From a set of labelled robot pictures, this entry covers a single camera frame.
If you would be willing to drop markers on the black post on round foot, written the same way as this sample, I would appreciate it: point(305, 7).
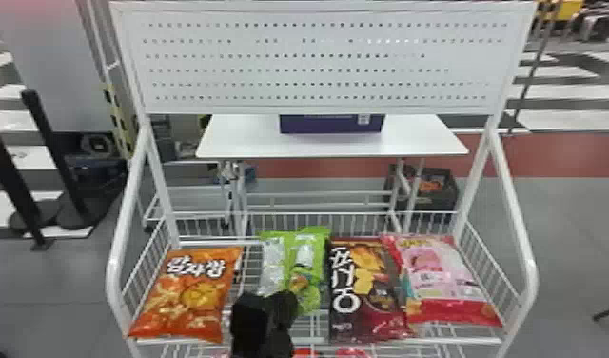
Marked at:
point(9, 180)
point(55, 160)

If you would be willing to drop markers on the black tool box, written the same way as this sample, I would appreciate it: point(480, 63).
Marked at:
point(432, 190)

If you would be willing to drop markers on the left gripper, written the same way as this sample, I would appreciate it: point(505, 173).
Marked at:
point(280, 345)

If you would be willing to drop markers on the orange snack packet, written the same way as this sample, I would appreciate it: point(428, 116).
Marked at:
point(189, 300)

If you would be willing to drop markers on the white side table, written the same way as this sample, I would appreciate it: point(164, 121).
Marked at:
point(329, 142)

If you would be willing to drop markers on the yellow black striped post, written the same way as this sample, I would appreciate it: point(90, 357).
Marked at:
point(118, 120)

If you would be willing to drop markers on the blue box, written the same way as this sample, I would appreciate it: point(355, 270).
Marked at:
point(332, 124)

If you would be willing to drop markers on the pink snack packet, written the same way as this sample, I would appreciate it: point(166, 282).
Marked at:
point(442, 280)

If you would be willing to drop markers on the green snack packet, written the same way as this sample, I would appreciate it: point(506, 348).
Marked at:
point(299, 260)

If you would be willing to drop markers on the dark brown snack packet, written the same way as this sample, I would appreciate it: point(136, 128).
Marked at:
point(364, 300)

